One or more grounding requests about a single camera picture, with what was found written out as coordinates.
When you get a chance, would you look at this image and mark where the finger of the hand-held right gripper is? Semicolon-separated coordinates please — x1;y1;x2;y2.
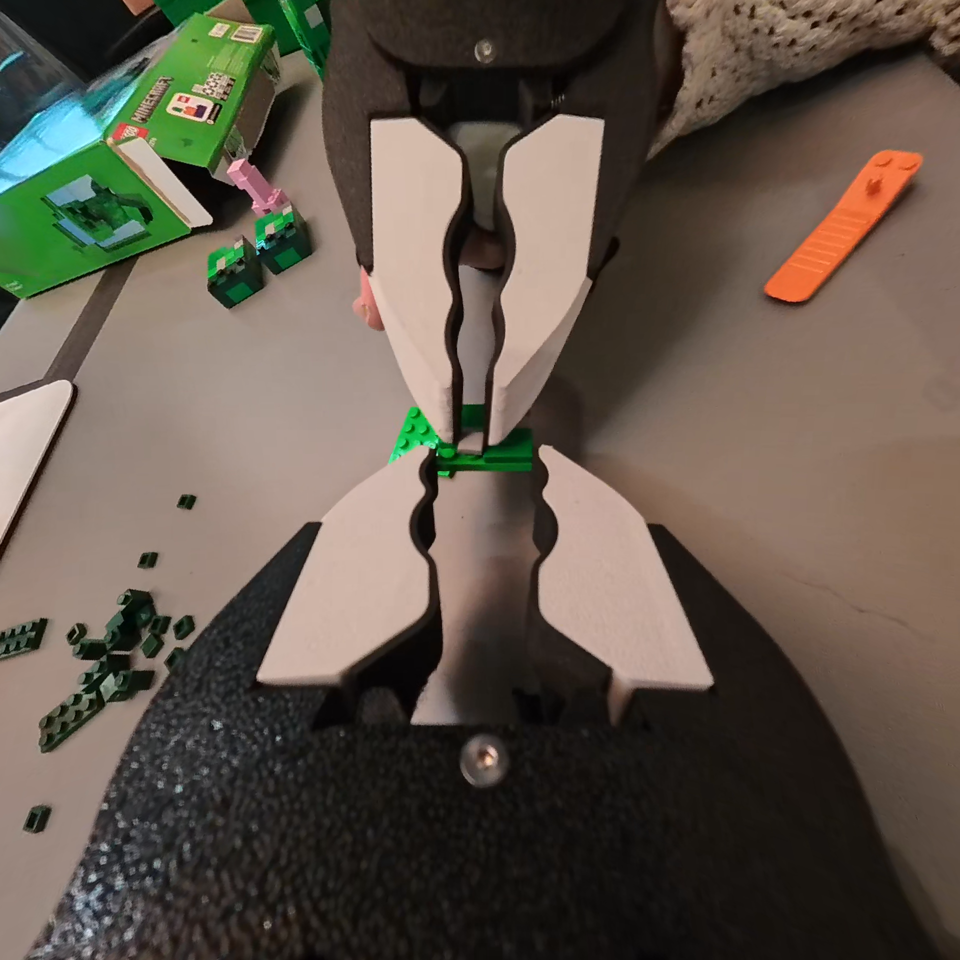
489;114;607;445
369;114;468;445

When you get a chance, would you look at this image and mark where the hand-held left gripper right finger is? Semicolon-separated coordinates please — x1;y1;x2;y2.
527;444;715;725

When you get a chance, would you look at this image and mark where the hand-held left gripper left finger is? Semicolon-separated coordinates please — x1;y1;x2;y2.
256;445;444;690

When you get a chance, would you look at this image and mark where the green and grey tiled lego plate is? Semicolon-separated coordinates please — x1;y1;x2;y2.
432;405;535;475

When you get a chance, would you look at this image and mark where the large green lego creeper build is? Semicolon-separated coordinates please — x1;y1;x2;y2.
153;0;335;80

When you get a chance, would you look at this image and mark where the small green lego cube build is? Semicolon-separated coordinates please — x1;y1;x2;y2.
207;235;265;311
253;202;313;276

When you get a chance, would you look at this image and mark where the bright green square lego plate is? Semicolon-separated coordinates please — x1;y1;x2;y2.
388;407;441;468

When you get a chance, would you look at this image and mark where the pink lego pig figure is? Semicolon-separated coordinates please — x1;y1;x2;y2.
227;157;292;217

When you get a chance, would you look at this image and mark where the pile of loose lego pieces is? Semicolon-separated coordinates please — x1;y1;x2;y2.
37;587;198;755

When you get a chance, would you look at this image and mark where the dark green lego plate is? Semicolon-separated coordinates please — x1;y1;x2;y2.
0;617;48;661

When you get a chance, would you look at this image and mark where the green lego set box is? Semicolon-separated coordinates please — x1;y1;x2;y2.
0;13;277;301

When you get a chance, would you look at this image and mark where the person's right hand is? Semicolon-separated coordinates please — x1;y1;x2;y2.
351;264;390;333

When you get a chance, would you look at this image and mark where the orange brick separator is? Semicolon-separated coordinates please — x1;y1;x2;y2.
764;150;925;305

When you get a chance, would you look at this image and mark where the white book stand base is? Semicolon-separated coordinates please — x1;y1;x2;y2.
0;378;78;552

